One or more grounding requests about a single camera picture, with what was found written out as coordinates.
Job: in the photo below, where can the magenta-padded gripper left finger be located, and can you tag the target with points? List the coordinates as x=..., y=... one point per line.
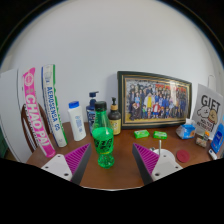
x=56, y=165

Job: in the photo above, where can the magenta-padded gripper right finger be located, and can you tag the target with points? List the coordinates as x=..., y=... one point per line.
x=165, y=166

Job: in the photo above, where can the green plastic drink bottle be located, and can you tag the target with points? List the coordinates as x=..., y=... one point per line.
x=103, y=140

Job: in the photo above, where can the flat round red coaster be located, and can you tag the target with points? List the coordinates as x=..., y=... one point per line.
x=183, y=156

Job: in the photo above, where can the small green soap packet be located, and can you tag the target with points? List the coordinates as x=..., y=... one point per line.
x=141, y=134
x=160, y=135

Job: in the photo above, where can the blue tissue pack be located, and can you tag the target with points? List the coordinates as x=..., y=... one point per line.
x=186, y=131

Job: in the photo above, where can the small floral pouch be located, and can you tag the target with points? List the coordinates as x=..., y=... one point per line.
x=201, y=141

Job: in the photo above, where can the white blue-capped lotion bottle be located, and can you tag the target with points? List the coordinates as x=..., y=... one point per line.
x=77, y=123

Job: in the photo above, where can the pink shuttlecock tube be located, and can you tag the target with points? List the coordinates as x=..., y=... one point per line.
x=35, y=113

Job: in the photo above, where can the white green shuttlecock tube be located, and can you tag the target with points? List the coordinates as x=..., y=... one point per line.
x=54, y=106

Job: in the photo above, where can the blue box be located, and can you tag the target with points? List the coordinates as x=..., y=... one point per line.
x=218, y=138

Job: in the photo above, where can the dark blue pump bottle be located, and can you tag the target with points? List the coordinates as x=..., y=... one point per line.
x=90, y=113

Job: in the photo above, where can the amber pump bottle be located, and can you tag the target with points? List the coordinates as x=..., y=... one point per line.
x=115, y=121

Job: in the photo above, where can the framed group picture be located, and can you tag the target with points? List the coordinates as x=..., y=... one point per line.
x=155, y=98

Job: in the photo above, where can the white printed gift bag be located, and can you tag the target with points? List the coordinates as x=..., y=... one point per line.
x=208, y=106

